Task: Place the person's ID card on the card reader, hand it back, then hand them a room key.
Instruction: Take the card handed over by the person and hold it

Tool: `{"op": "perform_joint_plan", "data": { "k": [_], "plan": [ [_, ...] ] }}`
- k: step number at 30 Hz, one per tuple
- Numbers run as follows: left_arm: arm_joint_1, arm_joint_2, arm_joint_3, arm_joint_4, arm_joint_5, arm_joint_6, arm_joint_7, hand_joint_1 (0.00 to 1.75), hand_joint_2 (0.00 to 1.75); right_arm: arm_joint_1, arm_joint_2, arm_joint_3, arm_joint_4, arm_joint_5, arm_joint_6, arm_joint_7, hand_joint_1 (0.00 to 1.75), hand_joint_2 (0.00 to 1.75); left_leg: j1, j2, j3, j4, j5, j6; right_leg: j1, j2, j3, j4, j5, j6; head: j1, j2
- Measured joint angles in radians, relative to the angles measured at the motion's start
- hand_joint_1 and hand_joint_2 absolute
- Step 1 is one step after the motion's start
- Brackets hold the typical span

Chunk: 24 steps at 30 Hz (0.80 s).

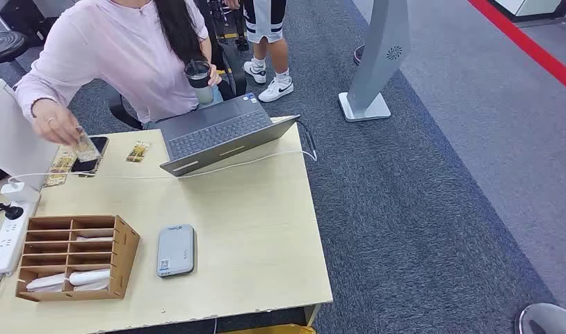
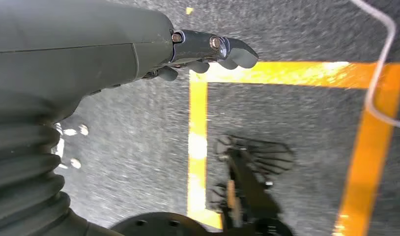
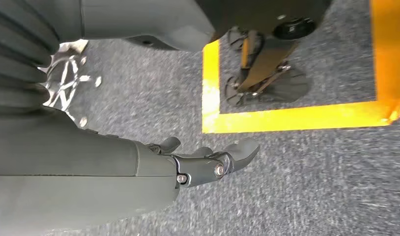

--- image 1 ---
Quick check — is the person's left hand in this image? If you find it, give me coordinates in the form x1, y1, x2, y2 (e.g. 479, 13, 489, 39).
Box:
207, 64, 223, 88

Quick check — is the person's right hand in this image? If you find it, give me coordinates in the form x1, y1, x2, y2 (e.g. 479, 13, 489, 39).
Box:
31, 99, 83, 146

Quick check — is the dark drink cup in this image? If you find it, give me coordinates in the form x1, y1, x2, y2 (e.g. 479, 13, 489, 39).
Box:
184, 60, 215, 104

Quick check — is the standing person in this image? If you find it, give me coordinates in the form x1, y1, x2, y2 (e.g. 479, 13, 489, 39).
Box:
225, 0, 295, 103

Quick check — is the grey card reader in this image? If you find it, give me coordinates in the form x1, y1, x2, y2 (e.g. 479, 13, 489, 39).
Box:
156, 224, 197, 278

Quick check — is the white desktop device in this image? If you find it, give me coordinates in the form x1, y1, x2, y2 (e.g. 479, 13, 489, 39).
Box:
0, 79, 60, 191

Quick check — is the black smartphone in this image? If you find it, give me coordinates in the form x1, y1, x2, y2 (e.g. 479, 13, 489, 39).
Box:
70, 136, 110, 176

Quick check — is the grey laptop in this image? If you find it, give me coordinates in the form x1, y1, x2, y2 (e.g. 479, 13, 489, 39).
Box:
154, 93, 301, 177

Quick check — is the white charger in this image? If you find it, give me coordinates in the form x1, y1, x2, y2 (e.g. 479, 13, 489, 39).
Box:
0, 182, 40, 204

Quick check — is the black round stool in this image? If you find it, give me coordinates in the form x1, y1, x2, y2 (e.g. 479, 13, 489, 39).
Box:
0, 30, 30, 66

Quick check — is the black plug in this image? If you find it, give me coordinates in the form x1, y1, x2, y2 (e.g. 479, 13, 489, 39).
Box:
0, 200, 25, 221

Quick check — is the black bag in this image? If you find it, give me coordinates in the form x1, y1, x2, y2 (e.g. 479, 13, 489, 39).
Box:
0, 0, 47, 47

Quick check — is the white power strip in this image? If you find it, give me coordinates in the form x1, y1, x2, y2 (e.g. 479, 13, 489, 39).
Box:
0, 200, 38, 278

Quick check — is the wooden compartment organizer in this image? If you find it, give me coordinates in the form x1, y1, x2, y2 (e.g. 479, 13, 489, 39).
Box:
15, 214, 141, 303

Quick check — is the grey kiosk stand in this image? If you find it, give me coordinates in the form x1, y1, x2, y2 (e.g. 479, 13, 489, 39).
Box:
338, 0, 412, 123

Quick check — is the yellow object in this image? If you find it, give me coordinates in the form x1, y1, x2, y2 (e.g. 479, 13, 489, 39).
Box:
218, 324, 317, 334

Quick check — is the white cabinet with dark base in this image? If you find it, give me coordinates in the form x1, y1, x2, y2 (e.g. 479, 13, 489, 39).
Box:
487, 0, 566, 23

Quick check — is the shiny round metal object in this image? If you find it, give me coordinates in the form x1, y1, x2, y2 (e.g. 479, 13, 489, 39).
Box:
515, 303, 566, 334

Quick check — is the black wheeled frame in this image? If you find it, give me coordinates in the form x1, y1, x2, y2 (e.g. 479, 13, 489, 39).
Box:
209, 0, 252, 52

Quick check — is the black laptop cable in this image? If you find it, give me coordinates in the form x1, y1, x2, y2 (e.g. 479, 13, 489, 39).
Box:
296, 120, 317, 158

